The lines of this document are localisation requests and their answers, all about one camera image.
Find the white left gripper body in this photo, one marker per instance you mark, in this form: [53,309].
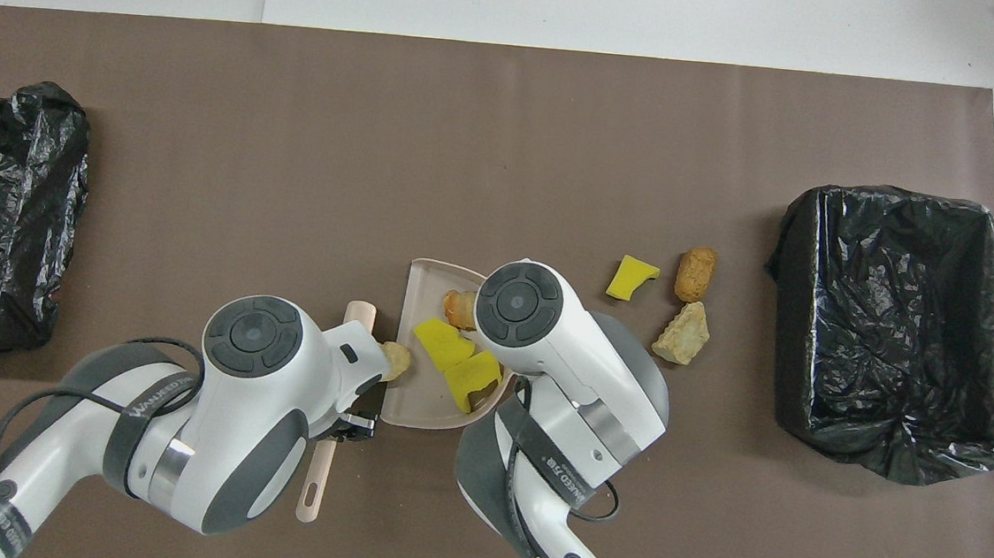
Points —
[356,374]

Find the beige bread chunk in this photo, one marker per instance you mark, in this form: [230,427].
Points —
[397,362]
[683,336]

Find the pink plastic dustpan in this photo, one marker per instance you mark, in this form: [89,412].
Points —
[417,397]

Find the yellow sponge piece green layer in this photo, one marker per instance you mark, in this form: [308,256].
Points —
[471,379]

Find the striped croissant piece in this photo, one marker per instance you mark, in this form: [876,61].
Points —
[459,310]

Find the brown bread roll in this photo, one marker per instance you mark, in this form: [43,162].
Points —
[695,275]

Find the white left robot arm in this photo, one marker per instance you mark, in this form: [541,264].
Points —
[255,420]

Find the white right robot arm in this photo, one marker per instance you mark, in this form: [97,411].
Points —
[579,365]

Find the bin with black bag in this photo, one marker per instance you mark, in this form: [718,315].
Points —
[16,188]
[859,299]

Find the brown paper table mat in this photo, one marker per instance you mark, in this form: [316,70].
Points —
[296,121]

